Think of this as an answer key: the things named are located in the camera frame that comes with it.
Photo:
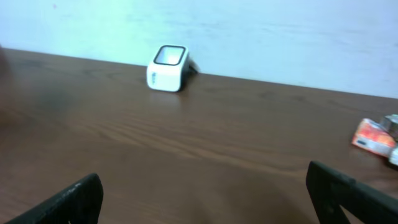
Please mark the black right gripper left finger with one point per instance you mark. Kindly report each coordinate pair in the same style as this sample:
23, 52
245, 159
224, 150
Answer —
79, 203

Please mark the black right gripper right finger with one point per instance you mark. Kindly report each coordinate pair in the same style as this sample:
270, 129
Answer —
331, 191

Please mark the orange snack packet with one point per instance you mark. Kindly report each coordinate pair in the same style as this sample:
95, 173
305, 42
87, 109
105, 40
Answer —
371, 137

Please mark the small teal tissue pack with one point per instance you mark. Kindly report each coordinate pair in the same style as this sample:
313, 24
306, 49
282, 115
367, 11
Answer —
393, 157

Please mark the round green tape measure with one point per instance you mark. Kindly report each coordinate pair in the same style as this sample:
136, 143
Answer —
389, 124

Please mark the white barcode scanner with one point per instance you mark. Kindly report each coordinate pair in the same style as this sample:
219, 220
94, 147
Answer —
165, 71

